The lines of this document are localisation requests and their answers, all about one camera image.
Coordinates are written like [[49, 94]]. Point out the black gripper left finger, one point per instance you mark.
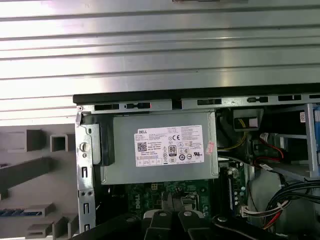
[[155, 225]]

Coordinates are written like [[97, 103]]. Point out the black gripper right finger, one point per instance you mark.
[[192, 225]]

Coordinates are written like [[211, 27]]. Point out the RAM stick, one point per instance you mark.
[[234, 205], [20, 213]]

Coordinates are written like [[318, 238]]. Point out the CPU socket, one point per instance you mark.
[[191, 200]]

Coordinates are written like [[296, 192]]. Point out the green motherboard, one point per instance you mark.
[[140, 200]]

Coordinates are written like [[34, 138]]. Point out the grey power supply unit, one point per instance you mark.
[[120, 150]]

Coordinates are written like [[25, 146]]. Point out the metal drive cage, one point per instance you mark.
[[295, 172]]

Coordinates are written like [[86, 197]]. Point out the black PC case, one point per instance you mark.
[[125, 98]]

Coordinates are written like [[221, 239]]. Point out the grey parts rack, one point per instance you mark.
[[30, 185]]

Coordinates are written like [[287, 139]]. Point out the blue drive latch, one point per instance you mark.
[[317, 135]]

